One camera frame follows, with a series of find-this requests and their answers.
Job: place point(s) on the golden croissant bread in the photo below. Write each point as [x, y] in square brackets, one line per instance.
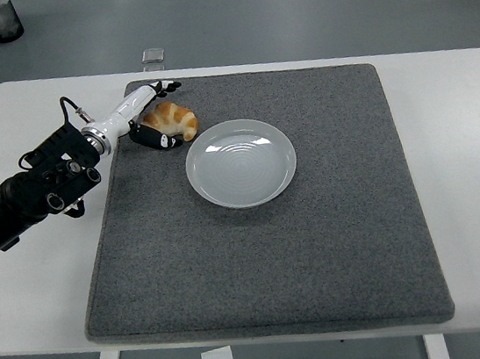
[174, 115]

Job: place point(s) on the white round plate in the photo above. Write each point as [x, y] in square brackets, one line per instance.
[240, 166]

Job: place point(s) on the small clear floor box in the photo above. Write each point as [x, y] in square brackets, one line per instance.
[153, 55]

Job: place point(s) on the grey felt mat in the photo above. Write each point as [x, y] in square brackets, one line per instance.
[276, 250]

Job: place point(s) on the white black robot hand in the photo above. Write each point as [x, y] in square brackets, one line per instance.
[125, 110]

